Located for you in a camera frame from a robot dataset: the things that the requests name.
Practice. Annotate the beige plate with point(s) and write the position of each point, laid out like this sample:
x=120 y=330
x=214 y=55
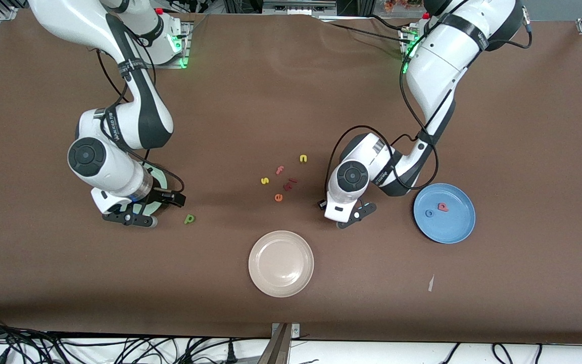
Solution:
x=281 y=263

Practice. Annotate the silver table edge bracket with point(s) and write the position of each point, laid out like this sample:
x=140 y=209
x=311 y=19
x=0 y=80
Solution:
x=296 y=329

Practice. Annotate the grey metal box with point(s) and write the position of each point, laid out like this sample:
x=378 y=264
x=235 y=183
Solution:
x=298 y=6

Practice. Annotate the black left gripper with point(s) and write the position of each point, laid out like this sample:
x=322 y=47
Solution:
x=321 y=201

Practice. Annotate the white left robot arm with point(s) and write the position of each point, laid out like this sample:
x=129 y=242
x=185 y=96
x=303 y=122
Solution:
x=442 y=65

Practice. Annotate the green foam letter d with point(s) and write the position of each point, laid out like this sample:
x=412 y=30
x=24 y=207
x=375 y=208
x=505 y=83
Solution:
x=189 y=219

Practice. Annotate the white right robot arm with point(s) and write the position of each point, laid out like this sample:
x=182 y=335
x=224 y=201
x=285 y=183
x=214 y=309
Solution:
x=134 y=116

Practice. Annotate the orange dried flowers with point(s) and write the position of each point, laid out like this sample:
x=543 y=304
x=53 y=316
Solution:
x=407 y=5

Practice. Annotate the light green plate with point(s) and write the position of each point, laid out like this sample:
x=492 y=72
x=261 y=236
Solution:
x=158 y=177

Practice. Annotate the grey diagonal metal bar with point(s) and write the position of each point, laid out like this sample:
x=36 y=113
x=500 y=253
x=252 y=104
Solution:
x=276 y=349

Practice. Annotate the white tape scrap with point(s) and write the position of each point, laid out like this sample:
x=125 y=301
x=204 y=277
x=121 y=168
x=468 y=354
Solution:
x=431 y=283

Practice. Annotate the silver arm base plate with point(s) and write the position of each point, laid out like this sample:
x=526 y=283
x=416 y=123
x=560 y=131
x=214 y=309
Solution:
x=403 y=43
x=187 y=45

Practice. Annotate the blue plate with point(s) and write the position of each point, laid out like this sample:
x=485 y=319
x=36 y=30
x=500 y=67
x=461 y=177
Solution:
x=452 y=225

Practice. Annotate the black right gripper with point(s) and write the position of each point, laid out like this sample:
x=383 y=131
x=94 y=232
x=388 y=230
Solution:
x=161 y=194

